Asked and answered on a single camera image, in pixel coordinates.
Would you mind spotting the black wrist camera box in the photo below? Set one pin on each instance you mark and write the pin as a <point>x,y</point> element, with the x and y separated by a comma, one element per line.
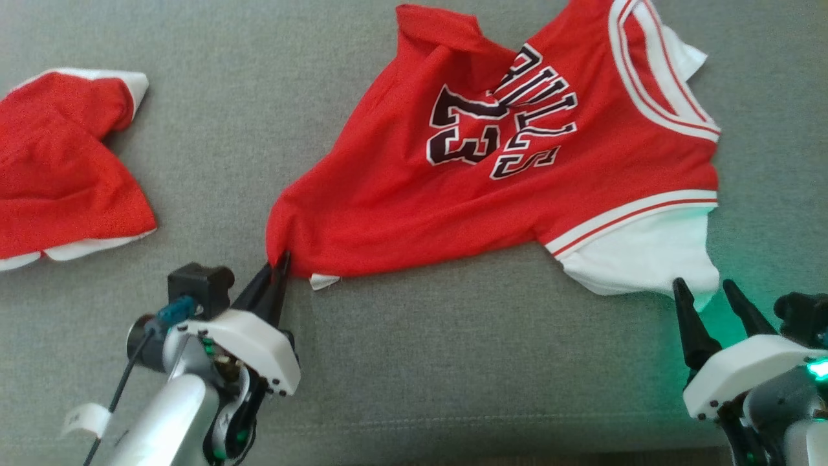
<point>200,288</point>
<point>802,317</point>

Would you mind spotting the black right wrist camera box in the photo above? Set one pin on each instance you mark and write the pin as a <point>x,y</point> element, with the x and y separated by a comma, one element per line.
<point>802,317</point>

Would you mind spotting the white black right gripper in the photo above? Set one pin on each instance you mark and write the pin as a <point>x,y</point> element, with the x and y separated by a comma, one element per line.
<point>737,369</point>

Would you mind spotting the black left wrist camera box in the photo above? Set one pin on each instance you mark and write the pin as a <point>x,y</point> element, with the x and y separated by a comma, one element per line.
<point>200,288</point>

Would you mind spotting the red basketball shorts white trim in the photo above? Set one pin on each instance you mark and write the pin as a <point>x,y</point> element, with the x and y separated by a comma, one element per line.
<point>58,175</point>

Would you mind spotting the red Bulls basketball jersey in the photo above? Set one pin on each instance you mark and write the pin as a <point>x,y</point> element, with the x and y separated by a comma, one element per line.
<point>401,194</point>

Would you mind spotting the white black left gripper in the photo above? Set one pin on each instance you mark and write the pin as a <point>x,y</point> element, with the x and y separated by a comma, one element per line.
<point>259,346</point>

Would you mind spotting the grey sofa seat cushion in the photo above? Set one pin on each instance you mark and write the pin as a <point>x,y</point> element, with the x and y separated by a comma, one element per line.
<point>414,362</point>

